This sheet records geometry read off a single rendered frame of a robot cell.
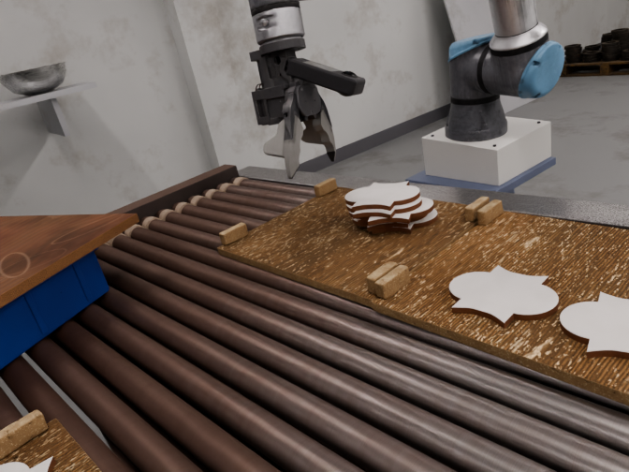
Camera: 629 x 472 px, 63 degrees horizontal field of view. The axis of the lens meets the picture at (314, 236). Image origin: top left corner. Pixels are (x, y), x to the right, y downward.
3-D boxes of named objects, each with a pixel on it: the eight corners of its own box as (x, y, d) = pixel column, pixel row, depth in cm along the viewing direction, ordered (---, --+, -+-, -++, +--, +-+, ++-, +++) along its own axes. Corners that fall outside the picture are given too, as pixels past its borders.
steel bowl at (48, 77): (65, 85, 317) (57, 63, 312) (81, 84, 289) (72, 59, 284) (2, 101, 299) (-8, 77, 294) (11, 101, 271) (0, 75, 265)
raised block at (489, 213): (494, 212, 93) (493, 198, 92) (504, 213, 92) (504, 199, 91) (476, 225, 90) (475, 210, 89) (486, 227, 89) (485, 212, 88)
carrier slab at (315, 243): (336, 192, 125) (335, 185, 124) (495, 215, 95) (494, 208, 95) (218, 254, 104) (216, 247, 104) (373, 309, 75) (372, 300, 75)
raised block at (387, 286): (402, 278, 78) (400, 262, 77) (412, 282, 77) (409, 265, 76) (375, 298, 75) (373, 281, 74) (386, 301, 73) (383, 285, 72)
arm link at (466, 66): (473, 84, 134) (472, 29, 128) (517, 89, 123) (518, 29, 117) (439, 96, 129) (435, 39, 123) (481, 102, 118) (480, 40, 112)
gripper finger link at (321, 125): (314, 152, 94) (291, 113, 87) (343, 147, 91) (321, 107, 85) (309, 164, 92) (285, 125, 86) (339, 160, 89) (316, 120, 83)
